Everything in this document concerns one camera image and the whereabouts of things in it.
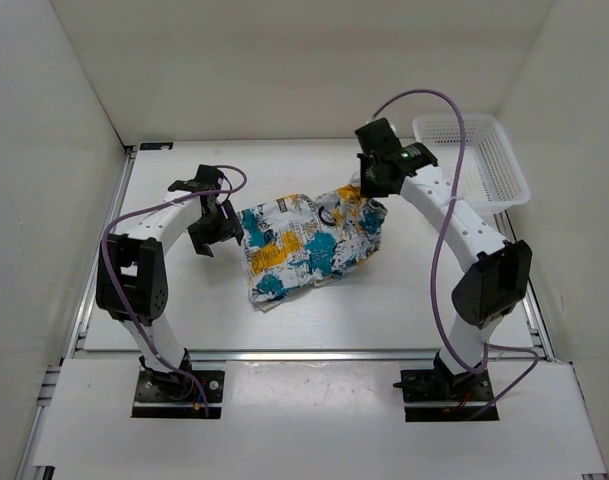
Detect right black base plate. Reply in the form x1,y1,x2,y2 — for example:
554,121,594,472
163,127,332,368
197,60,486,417
393,369,499,423

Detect white plastic basket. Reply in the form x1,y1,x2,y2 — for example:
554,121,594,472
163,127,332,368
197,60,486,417
412,114,531,216

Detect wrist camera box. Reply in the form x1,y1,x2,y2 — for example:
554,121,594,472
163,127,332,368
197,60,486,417
355,118,402,156
168,164,225,193

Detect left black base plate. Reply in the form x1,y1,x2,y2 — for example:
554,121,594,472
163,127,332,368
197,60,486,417
131,370,225,420

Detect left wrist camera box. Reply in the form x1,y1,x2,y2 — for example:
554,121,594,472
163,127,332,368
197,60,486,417
168,164,225,193

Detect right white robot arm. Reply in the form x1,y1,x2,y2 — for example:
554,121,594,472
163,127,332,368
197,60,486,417
358,140,532,400

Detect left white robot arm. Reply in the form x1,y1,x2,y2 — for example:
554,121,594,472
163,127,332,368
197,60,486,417
96,166,243,400

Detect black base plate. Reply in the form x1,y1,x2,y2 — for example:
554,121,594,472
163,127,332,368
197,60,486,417
131,370,225,420
393,369,499,423

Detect aluminium front rail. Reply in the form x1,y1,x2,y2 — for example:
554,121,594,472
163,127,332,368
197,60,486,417
71,349,532,362

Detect patterned teal yellow shorts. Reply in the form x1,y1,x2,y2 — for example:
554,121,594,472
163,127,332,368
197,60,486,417
237,174,388,311

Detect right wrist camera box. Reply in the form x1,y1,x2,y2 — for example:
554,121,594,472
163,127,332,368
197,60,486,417
355,118,402,156

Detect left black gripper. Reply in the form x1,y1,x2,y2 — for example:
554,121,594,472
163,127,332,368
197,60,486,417
187,200,243,257

